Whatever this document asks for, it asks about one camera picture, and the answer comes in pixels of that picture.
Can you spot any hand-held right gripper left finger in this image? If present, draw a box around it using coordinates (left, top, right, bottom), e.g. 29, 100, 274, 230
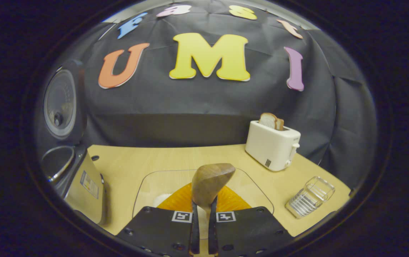
116, 182, 200, 257

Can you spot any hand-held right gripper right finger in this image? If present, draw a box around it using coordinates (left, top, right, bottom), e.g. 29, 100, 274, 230
208, 185, 295, 257

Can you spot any white rice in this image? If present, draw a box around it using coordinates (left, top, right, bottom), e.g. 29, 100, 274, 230
153, 193, 173, 208

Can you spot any wooden spoon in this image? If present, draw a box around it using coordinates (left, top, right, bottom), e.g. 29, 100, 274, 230
191, 163, 236, 222

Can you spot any wire chopstick holder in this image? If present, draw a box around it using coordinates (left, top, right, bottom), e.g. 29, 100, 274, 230
285, 176, 335, 219

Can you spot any grey rice cooker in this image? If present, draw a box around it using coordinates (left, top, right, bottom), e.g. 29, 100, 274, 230
40, 60, 108, 225

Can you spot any clear glass container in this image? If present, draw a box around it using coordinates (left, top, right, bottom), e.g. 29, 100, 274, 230
132, 168, 275, 229

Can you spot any white toaster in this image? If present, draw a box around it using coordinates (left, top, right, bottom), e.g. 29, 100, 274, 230
245, 120, 301, 172

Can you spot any bread slice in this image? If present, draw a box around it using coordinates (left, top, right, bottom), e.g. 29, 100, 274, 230
259, 112, 284, 131

